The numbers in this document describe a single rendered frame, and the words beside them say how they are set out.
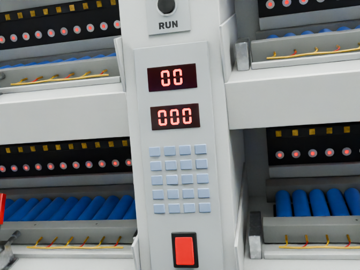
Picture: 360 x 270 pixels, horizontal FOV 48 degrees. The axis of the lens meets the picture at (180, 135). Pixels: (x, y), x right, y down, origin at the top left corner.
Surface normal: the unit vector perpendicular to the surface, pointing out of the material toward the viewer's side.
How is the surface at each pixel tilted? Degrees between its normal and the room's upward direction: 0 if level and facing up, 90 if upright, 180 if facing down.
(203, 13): 90
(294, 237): 106
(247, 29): 90
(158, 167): 90
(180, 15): 90
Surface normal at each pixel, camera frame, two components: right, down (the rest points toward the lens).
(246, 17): -0.22, 0.07
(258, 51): -0.19, 0.33
